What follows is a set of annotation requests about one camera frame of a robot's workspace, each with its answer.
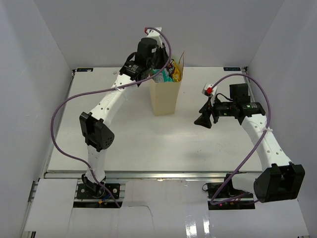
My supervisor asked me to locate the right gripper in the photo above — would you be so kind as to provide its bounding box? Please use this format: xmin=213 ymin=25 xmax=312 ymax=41
xmin=194 ymin=95 xmax=236 ymax=129

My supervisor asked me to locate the purple m&m bar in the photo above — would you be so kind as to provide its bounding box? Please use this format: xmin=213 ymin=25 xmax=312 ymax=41
xmin=166 ymin=59 xmax=175 ymax=77

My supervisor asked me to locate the teal red candy bag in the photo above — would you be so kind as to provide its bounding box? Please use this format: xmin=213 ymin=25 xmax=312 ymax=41
xmin=153 ymin=69 xmax=173 ymax=83

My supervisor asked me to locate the yellow snack packet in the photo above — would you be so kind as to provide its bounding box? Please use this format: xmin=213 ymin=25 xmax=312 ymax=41
xmin=171 ymin=60 xmax=181 ymax=82

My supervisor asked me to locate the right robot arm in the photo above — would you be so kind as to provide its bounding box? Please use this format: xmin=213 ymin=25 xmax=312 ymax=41
xmin=194 ymin=83 xmax=305 ymax=203

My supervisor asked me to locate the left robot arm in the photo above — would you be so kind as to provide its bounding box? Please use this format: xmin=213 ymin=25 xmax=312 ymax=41
xmin=79 ymin=38 xmax=168 ymax=198

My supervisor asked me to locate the right black table label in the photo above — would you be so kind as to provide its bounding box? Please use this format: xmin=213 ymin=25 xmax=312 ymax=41
xmin=223 ymin=67 xmax=241 ymax=71

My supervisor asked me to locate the black table label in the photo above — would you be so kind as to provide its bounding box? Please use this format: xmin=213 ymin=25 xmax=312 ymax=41
xmin=223 ymin=67 xmax=241 ymax=71
xmin=76 ymin=67 xmax=94 ymax=72

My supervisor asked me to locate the left black table label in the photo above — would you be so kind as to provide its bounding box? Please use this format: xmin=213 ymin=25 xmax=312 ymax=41
xmin=76 ymin=67 xmax=94 ymax=72

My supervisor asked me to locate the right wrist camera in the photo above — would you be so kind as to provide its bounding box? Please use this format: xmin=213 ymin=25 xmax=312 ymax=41
xmin=202 ymin=83 xmax=213 ymax=98

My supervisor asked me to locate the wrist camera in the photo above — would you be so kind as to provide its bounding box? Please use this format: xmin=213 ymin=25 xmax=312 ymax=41
xmin=145 ymin=27 xmax=163 ymax=48
xmin=202 ymin=83 xmax=213 ymax=98

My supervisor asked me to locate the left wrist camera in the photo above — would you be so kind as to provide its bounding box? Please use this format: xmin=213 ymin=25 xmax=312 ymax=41
xmin=145 ymin=27 xmax=163 ymax=48

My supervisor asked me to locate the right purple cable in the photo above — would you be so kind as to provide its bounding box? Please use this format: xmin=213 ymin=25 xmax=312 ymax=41
xmin=210 ymin=73 xmax=271 ymax=205

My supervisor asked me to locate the purple cable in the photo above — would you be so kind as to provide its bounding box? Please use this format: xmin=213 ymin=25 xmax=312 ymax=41
xmin=51 ymin=26 xmax=173 ymax=208
xmin=210 ymin=73 xmax=271 ymax=205

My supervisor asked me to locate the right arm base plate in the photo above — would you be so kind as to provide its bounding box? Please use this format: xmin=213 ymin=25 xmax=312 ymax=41
xmin=202 ymin=173 xmax=256 ymax=211

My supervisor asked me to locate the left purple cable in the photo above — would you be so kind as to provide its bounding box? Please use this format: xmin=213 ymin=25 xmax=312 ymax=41
xmin=51 ymin=26 xmax=173 ymax=208

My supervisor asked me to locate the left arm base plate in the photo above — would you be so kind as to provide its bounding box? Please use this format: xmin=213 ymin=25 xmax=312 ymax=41
xmin=76 ymin=183 xmax=120 ymax=200

